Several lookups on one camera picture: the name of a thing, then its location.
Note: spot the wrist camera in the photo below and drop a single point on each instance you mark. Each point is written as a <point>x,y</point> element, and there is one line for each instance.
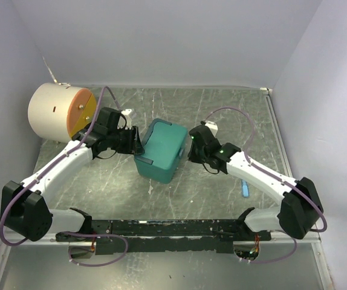
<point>212,126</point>
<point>127,116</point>

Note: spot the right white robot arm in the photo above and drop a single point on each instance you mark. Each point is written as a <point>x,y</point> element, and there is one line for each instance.
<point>298,206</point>

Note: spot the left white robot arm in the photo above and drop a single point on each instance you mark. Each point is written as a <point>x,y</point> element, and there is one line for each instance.
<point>24,205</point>

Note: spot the teal medicine kit box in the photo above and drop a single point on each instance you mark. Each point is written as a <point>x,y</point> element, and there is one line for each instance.
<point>164,145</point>

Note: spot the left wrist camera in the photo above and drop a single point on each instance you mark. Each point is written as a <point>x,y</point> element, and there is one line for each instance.
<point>127,116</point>

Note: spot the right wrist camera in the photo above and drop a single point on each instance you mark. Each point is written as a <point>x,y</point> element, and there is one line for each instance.
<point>212,126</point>

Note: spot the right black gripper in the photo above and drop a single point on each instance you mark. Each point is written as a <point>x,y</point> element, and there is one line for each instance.
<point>191,156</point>

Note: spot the white cylinder drum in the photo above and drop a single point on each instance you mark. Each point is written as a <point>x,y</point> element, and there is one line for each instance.
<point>57,112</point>

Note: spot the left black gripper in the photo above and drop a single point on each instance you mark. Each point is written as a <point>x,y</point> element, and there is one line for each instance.
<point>135,145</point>

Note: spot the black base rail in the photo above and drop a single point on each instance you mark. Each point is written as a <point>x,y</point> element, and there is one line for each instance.
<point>216,235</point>

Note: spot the blue plastic clip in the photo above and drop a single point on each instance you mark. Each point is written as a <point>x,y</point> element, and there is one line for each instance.
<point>244,188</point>

